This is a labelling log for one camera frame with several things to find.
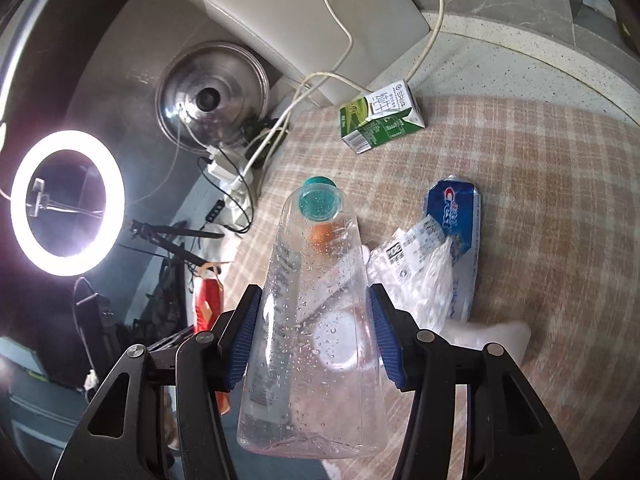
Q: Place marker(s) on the black tripod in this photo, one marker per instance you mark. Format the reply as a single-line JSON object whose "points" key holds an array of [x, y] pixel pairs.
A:
{"points": [[163, 237]]}

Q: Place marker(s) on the white cloth under tablecloth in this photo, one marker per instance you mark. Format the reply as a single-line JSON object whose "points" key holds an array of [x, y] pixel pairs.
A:
{"points": [[514, 336]]}

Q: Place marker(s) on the white cutting board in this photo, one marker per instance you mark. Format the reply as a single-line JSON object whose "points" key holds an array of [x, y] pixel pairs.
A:
{"points": [[358, 38]]}

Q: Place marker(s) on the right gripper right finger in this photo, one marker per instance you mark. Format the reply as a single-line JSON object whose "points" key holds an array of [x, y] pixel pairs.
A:
{"points": [[509, 432]]}

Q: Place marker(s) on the red paper bag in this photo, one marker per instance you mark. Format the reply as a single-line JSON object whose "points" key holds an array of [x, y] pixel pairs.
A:
{"points": [[208, 297]]}

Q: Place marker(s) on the clear plastic bottle teal cap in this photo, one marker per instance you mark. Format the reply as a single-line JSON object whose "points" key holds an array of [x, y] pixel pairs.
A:
{"points": [[313, 386]]}

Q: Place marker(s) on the white power strip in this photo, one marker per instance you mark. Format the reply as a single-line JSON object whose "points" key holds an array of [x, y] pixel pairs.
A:
{"points": [[227, 170]]}

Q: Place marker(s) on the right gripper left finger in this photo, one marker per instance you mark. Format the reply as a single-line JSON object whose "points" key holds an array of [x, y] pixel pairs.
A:
{"points": [[121, 435]]}

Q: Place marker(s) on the stainless steel pot lid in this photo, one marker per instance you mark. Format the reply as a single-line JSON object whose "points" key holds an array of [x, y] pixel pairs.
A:
{"points": [[208, 93]]}

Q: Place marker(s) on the green white milk carton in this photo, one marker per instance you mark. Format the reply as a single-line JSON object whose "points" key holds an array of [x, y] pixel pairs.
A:
{"points": [[379, 117]]}

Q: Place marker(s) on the white plastic bag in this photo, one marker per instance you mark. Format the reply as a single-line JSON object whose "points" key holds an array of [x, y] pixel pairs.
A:
{"points": [[415, 268]]}

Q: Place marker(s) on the black inline cable controller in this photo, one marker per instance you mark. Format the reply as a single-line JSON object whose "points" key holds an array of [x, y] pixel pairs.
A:
{"points": [[215, 211]]}

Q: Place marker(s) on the white ring light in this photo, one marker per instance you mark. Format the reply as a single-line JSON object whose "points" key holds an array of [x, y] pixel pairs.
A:
{"points": [[67, 203]]}

